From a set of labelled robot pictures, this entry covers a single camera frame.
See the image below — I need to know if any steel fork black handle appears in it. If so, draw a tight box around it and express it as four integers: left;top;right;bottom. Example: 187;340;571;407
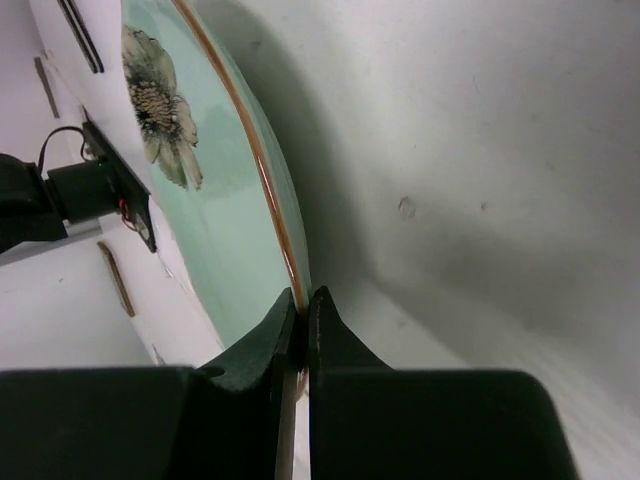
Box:
57;0;105;74

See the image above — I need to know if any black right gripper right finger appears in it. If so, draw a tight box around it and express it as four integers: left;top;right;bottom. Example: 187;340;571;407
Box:
308;287;578;480

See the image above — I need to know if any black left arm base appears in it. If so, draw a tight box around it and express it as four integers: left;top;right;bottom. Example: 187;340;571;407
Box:
1;120;157;252

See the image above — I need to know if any green floral plate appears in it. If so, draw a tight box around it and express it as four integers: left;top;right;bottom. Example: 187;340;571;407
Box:
121;0;314;401

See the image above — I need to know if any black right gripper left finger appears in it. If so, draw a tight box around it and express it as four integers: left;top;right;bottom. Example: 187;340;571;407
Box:
1;290;296;479

